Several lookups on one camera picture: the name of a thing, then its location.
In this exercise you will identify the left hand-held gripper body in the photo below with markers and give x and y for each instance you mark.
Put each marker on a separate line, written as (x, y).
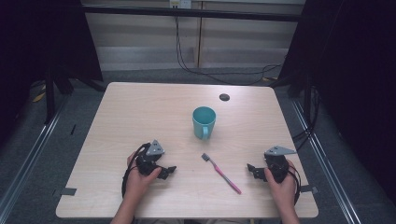
(155, 149)

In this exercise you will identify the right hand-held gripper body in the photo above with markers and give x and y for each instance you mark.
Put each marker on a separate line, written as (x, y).
(277, 165)

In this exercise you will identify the person's left hand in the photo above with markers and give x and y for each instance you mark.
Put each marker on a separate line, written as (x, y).
(137, 183)

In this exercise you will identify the person's right hand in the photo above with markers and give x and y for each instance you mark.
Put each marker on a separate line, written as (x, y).
(285, 191)

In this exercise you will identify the pink toothbrush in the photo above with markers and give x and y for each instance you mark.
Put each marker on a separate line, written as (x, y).
(222, 175)

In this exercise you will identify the black tape strip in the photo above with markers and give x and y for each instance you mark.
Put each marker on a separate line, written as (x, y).
(309, 189)
(68, 191)

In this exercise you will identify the dark round table grommet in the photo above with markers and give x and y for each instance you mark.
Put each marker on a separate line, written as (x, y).
(224, 97)

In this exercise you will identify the black curtain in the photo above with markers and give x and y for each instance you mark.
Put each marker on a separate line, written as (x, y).
(37, 40)
(355, 77)

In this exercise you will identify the yellow floor tape piece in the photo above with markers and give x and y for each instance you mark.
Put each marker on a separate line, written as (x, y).
(39, 97)

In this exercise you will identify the black horizontal bar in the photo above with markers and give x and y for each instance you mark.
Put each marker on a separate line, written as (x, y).
(186, 13)

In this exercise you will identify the metal floor rail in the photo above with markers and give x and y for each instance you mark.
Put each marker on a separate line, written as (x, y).
(31, 158)
(327, 165)

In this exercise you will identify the black stand post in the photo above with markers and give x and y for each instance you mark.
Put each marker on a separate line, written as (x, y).
(49, 99)

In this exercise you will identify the white wall socket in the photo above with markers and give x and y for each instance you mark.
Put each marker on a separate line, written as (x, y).
(180, 3)

